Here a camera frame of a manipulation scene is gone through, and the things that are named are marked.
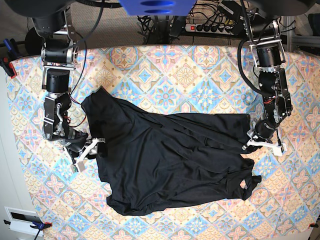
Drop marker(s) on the white wall vent box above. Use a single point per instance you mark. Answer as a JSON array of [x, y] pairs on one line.
[[20, 220]]

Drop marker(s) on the red blue clamp top left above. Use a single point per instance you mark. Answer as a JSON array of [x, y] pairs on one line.
[[13, 54]]

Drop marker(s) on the white power strip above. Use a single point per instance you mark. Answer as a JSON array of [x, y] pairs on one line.
[[222, 29]]

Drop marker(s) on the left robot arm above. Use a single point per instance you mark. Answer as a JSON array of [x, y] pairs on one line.
[[264, 38]]

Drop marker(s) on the black clamp bottom right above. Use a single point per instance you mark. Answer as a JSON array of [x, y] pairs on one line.
[[314, 225]]

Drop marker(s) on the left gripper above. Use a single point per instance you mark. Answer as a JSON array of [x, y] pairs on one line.
[[261, 135]]

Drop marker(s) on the black t-shirt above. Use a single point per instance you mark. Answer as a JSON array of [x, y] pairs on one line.
[[154, 161]]

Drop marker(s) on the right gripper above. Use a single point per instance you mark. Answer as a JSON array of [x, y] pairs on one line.
[[79, 145]]

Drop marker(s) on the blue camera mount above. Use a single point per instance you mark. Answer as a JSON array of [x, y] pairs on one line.
[[157, 7]]

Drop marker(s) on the blue clamp bottom left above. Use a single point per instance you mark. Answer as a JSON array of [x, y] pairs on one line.
[[37, 225]]

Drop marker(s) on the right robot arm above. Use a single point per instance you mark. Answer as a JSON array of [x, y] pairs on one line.
[[58, 64]]

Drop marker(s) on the black round stool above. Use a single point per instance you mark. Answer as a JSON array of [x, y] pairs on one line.
[[33, 43]]

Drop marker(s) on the patterned colourful tablecloth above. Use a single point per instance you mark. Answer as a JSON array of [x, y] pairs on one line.
[[167, 80]]

